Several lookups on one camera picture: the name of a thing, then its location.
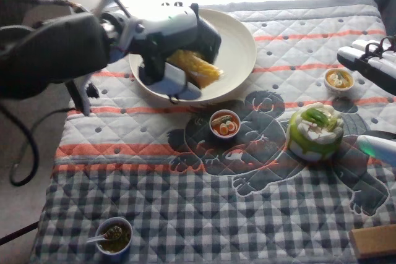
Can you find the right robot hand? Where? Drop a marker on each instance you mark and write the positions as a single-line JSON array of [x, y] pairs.
[[371, 60]]

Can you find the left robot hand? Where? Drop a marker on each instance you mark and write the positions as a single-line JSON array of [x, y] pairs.
[[173, 29]]

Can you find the yellow corn cob toy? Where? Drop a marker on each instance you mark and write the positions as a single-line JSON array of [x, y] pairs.
[[201, 69]]

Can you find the white round plate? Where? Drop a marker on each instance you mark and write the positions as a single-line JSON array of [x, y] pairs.
[[235, 60]]

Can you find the green and white toy cake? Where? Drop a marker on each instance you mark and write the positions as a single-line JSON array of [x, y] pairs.
[[312, 140]]

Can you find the toy bowl of orange soup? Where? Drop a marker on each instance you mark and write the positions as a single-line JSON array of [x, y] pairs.
[[338, 80]]

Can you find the toy ramen bowl with egg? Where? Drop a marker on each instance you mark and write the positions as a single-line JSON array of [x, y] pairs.
[[224, 126]]

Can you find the grey quilt with bear print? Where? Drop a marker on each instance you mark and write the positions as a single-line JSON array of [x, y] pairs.
[[216, 202]]

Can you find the wooden block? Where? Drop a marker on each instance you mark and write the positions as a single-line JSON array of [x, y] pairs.
[[374, 240]]

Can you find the white toy spoon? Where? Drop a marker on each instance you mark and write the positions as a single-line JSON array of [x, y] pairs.
[[96, 239]]

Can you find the blue cup of green soup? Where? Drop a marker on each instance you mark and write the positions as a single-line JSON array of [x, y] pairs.
[[119, 253]]

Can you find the black rod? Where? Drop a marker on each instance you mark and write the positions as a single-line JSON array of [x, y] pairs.
[[18, 234]]

